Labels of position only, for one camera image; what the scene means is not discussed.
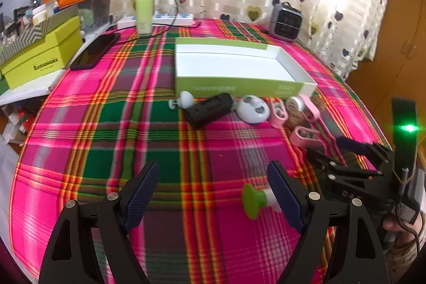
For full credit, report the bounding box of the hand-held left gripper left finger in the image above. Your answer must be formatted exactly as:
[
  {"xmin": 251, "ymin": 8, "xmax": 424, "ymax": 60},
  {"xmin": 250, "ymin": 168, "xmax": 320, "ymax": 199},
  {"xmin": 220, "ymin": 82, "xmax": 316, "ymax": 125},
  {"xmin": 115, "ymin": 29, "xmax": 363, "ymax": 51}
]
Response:
[{"xmin": 39, "ymin": 162, "xmax": 159, "ymax": 284}]

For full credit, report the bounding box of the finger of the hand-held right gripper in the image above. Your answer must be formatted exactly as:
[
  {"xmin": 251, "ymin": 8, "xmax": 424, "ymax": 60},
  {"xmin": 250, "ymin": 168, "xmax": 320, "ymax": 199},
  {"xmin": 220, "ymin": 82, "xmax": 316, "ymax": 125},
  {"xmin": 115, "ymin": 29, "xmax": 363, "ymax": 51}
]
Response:
[
  {"xmin": 306, "ymin": 149, "xmax": 384, "ymax": 185},
  {"xmin": 336, "ymin": 137, "xmax": 395, "ymax": 169}
]

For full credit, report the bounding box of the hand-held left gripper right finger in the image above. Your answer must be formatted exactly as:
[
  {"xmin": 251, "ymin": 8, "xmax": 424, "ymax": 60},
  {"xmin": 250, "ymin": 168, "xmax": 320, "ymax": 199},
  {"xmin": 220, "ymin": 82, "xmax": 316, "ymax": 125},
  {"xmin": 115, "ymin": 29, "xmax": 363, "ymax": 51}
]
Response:
[{"xmin": 267, "ymin": 161, "xmax": 390, "ymax": 284}]

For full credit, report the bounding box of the green white knob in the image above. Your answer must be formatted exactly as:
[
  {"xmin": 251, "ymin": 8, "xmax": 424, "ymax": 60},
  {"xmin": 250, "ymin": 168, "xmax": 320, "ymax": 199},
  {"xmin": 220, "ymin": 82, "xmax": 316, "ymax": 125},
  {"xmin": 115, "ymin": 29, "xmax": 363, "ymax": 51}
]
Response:
[{"xmin": 242, "ymin": 183, "xmax": 283, "ymax": 221}]

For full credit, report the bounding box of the pink clip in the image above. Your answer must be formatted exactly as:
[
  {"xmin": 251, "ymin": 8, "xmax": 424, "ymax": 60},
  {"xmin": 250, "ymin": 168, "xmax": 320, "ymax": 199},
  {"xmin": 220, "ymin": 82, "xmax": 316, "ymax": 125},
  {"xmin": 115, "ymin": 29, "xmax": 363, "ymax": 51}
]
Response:
[
  {"xmin": 301, "ymin": 94, "xmax": 321, "ymax": 122},
  {"xmin": 289, "ymin": 126, "xmax": 328, "ymax": 149},
  {"xmin": 266, "ymin": 98, "xmax": 288, "ymax": 128}
]

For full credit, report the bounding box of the brown walnut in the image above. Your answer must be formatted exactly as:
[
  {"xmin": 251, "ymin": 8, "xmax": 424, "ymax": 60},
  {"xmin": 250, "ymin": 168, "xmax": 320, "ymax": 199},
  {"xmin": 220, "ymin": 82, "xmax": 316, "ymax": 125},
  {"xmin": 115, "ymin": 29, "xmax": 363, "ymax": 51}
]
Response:
[{"xmin": 285, "ymin": 110, "xmax": 315, "ymax": 131}]

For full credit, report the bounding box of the white plastic jar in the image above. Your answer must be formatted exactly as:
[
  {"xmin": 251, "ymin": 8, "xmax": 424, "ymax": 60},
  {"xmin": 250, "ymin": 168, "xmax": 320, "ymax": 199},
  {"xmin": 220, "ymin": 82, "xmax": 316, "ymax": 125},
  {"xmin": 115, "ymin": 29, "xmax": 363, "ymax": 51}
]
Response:
[{"xmin": 286, "ymin": 96, "xmax": 307, "ymax": 113}]

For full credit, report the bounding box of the white round case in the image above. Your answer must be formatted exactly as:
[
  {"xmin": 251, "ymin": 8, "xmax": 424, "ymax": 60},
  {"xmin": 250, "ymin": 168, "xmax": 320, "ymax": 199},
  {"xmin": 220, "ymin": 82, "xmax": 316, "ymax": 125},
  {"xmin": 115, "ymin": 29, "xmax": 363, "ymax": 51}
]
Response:
[{"xmin": 236, "ymin": 94, "xmax": 269, "ymax": 124}]

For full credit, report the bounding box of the small white knob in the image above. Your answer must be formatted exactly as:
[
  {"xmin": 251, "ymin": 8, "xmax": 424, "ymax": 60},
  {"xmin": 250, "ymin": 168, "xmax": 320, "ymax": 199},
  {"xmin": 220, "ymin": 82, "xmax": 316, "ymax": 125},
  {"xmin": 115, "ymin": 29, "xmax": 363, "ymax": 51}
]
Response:
[{"xmin": 169, "ymin": 91, "xmax": 194, "ymax": 111}]

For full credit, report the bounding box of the black battery charger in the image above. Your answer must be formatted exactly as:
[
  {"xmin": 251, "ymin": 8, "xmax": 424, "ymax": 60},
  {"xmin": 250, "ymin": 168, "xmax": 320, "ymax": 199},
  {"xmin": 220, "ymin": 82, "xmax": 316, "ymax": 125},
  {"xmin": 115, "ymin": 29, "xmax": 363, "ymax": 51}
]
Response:
[{"xmin": 184, "ymin": 92, "xmax": 232, "ymax": 129}]

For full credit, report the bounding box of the white green cardboard box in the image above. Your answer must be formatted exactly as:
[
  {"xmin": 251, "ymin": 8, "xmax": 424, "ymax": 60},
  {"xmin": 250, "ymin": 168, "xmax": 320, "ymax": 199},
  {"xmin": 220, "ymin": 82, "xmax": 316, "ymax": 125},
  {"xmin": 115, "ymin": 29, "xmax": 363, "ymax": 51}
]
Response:
[{"xmin": 175, "ymin": 37, "xmax": 317, "ymax": 99}]

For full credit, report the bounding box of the person's right forearm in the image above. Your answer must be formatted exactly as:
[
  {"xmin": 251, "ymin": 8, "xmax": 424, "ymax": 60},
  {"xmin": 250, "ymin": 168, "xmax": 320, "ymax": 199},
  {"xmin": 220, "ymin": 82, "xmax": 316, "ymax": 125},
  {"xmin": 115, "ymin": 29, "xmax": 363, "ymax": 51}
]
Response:
[{"xmin": 388, "ymin": 232, "xmax": 425, "ymax": 271}]

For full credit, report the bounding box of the person's right hand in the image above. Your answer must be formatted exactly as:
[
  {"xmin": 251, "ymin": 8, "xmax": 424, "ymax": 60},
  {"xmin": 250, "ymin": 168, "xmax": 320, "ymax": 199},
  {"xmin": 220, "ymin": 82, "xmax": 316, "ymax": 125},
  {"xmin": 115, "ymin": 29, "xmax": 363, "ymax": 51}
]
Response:
[{"xmin": 382, "ymin": 204, "xmax": 426, "ymax": 235}]

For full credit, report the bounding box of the pink green plaid tablecloth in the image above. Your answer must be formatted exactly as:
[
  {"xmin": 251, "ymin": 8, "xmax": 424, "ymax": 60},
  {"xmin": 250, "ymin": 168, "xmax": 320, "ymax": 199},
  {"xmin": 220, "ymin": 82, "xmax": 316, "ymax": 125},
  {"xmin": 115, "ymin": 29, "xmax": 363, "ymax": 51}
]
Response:
[{"xmin": 10, "ymin": 17, "xmax": 396, "ymax": 284}]

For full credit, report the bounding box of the wooden wardrobe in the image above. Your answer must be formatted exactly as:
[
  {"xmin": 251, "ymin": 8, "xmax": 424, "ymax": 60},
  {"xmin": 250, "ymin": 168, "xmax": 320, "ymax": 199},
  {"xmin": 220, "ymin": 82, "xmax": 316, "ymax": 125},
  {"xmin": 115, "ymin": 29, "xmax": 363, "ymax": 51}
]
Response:
[{"xmin": 346, "ymin": 0, "xmax": 426, "ymax": 151}]

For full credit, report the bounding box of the pile of small boxes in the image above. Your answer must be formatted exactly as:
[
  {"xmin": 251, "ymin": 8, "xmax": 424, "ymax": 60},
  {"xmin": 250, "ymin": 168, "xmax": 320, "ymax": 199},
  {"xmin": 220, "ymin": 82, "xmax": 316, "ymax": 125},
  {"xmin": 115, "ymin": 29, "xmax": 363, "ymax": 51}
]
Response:
[{"xmin": 0, "ymin": 102, "xmax": 37, "ymax": 146}]

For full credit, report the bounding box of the grey space heater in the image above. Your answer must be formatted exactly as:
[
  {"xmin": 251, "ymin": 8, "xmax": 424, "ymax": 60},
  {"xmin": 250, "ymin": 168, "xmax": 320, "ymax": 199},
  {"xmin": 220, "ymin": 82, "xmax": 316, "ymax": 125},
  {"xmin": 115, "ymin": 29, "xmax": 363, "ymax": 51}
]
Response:
[{"xmin": 269, "ymin": 2, "xmax": 303, "ymax": 42}]

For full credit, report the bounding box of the white side shelf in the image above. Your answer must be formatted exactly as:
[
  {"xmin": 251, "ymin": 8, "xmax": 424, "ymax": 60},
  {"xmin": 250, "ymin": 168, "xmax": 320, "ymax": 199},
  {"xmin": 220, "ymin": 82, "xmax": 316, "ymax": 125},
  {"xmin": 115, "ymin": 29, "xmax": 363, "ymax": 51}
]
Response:
[{"xmin": 0, "ymin": 68, "xmax": 70, "ymax": 105}]

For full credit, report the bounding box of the black smartphone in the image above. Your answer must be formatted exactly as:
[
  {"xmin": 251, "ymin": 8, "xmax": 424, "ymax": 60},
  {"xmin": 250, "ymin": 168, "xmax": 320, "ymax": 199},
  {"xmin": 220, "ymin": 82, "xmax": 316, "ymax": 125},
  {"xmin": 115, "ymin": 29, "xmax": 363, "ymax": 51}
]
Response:
[{"xmin": 69, "ymin": 33, "xmax": 121, "ymax": 71}]

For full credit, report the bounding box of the lime green shoebox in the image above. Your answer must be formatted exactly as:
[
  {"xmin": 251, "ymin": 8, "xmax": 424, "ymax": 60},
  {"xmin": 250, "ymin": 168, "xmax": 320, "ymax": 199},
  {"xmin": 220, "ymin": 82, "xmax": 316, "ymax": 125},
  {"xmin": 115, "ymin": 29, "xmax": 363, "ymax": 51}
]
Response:
[{"xmin": 0, "ymin": 16, "xmax": 84, "ymax": 89}]

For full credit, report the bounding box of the white blue power strip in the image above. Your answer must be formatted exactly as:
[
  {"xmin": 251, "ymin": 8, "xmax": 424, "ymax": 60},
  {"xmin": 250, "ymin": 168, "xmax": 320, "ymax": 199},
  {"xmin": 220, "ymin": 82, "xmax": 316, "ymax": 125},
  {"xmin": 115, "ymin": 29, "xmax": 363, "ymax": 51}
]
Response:
[{"xmin": 117, "ymin": 13, "xmax": 194, "ymax": 28}]

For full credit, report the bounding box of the light green plastic bottle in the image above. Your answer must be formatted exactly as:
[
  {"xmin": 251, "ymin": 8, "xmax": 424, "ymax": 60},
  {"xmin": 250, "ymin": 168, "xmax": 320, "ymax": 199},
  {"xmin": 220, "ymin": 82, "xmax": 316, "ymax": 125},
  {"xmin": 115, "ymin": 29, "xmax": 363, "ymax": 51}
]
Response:
[{"xmin": 135, "ymin": 0, "xmax": 154, "ymax": 36}]

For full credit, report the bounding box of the clear plastic container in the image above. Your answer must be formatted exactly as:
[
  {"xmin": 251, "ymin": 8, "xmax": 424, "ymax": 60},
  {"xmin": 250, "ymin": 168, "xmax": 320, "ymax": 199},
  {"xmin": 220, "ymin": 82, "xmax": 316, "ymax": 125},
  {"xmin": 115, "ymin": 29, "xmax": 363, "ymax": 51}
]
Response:
[{"xmin": 78, "ymin": 0, "xmax": 112, "ymax": 32}]

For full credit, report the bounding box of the zigzag patterned box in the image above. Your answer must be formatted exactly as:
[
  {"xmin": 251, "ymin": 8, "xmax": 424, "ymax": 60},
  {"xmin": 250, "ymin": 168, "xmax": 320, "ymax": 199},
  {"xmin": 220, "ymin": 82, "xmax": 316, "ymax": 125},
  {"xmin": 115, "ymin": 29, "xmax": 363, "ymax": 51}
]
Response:
[{"xmin": 0, "ymin": 6, "xmax": 79, "ymax": 65}]

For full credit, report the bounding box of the group of small cosmetic jars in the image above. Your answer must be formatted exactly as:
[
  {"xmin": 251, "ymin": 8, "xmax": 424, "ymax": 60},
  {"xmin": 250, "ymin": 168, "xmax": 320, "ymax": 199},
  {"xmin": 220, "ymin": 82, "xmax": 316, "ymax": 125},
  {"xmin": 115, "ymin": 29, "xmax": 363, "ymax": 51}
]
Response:
[{"xmin": 13, "ymin": 3, "xmax": 60, "ymax": 28}]

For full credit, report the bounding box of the black charging cable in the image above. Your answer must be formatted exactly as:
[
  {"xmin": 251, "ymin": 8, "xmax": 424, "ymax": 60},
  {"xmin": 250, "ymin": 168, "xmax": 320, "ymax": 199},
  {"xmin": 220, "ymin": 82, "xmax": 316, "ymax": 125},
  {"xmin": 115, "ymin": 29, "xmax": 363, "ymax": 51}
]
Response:
[{"xmin": 115, "ymin": 0, "xmax": 202, "ymax": 45}]

